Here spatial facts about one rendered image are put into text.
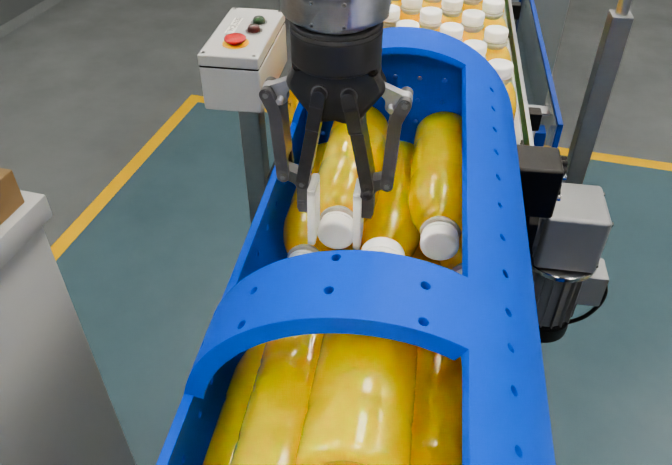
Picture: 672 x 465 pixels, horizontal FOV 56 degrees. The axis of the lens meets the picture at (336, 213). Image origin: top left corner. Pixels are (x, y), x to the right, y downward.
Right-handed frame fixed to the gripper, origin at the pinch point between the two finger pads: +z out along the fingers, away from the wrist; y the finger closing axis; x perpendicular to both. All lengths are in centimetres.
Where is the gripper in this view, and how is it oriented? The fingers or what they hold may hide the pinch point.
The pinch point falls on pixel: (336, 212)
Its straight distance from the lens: 62.8
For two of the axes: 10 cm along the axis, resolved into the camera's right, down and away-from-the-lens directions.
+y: 9.9, 1.0, -1.2
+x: 1.6, -6.3, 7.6
